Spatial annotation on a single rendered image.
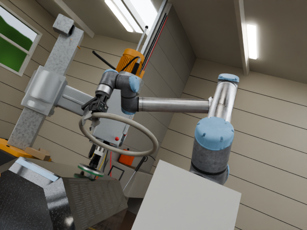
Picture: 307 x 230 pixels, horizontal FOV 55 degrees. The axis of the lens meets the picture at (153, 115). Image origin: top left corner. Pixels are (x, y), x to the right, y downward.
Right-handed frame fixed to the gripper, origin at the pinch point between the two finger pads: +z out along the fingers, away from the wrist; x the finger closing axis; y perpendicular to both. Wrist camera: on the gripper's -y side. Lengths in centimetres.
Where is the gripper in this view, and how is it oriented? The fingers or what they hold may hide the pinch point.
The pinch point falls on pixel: (86, 126)
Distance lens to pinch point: 160.5
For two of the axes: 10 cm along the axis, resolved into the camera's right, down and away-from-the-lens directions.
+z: -2.6, 8.3, -4.9
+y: 7.7, -1.3, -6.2
